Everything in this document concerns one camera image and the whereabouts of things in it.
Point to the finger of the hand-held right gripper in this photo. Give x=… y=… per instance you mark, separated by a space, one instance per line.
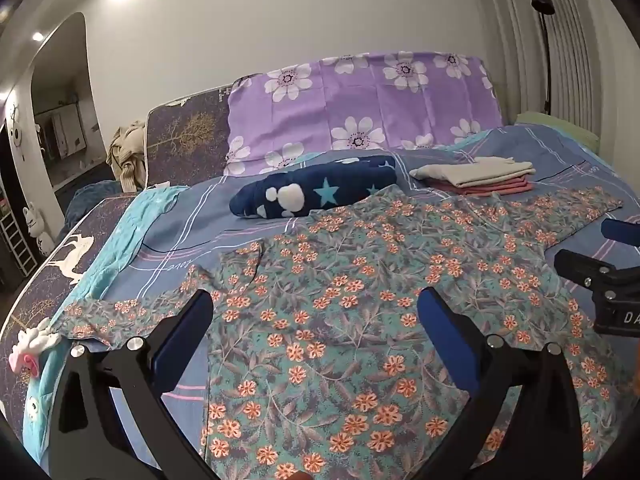
x=585 y=266
x=622 y=232

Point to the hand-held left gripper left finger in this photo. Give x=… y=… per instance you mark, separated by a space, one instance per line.
x=181 y=329

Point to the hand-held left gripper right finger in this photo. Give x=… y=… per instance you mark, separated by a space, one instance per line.
x=444 y=334

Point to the teal floral shirt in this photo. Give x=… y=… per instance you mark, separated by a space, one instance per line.
x=350 y=280

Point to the beige clothes pile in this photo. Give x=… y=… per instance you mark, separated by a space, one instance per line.
x=127 y=152

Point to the teal cloth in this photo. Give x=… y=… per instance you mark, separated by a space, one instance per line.
x=135 y=230

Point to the blue striped bed sheet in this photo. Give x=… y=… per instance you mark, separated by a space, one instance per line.
x=210 y=220

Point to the light green pillow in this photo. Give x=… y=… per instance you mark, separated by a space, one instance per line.
x=555 y=127

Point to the dark deer print mattress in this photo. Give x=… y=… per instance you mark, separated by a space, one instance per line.
x=45 y=280

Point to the folded beige garment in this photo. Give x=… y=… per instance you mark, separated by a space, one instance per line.
x=475 y=170

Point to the pink white plush toy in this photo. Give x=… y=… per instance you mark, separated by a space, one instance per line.
x=32 y=345

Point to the dark blue fuzzy blanket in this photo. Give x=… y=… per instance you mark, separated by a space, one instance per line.
x=92 y=202

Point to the white cat figurine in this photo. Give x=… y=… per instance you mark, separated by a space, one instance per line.
x=37 y=225

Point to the white pleated curtain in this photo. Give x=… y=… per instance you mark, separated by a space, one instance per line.
x=585 y=50

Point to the white ladder rack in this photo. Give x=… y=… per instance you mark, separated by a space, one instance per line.
x=15 y=242

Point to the navy star print blanket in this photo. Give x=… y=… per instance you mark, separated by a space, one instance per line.
x=310 y=187

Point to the dark tree print cushion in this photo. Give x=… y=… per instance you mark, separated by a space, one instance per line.
x=190 y=135

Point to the black floor lamp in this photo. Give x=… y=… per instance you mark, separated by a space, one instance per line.
x=542 y=2

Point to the purple floral pillow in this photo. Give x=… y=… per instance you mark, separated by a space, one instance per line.
x=360 y=105

